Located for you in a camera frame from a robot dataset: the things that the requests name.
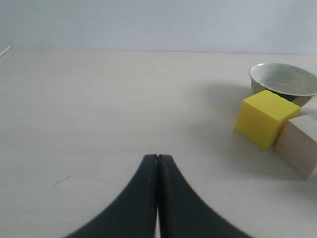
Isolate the yellow foam cube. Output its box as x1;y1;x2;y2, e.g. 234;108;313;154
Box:
235;90;301;150

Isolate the light wooden cube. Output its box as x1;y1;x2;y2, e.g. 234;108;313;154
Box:
274;113;317;180

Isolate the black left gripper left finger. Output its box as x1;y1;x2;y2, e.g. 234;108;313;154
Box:
67;154;158;238

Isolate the metal bowl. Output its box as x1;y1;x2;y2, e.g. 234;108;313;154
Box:
249;62;317;107

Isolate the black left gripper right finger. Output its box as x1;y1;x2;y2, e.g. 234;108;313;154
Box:
157;155;250;238

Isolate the white stick at table edge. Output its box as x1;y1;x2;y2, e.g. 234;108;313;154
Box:
0;46;11;57

